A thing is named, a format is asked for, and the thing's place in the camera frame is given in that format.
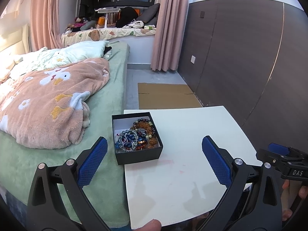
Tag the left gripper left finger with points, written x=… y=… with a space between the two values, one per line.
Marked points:
x=78 y=173

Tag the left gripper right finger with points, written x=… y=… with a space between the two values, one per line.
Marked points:
x=229 y=174

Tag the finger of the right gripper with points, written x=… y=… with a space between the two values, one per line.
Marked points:
x=275 y=160
x=278 y=149

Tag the blue flower braided ornament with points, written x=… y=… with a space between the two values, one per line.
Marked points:
x=128 y=140

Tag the black jewelry box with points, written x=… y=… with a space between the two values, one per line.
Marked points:
x=151 y=145

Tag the right hand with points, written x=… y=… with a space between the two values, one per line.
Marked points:
x=291 y=189

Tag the left hand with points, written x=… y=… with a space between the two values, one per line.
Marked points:
x=153 y=225

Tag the green bed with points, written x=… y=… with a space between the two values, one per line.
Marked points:
x=106 y=191

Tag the pink fleece duck blanket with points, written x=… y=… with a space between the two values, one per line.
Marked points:
x=47 y=109

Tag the flat brown cardboard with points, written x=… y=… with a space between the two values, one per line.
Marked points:
x=166 y=96

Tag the light green quilt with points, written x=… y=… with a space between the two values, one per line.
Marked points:
x=46 y=58

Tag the patterned window seat cushion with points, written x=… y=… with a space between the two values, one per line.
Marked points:
x=105 y=34

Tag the pink curtain left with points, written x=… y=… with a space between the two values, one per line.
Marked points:
x=44 y=24

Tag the pink curtain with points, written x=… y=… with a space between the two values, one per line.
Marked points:
x=44 y=24
x=169 y=35

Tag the beige padded headboard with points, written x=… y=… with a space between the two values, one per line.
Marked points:
x=16 y=44

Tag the grey pillow on seat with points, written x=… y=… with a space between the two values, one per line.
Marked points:
x=150 y=15

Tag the pink curtain right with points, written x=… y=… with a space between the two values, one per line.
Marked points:
x=169 y=35

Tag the white wall socket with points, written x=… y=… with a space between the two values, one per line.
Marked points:
x=192 y=59

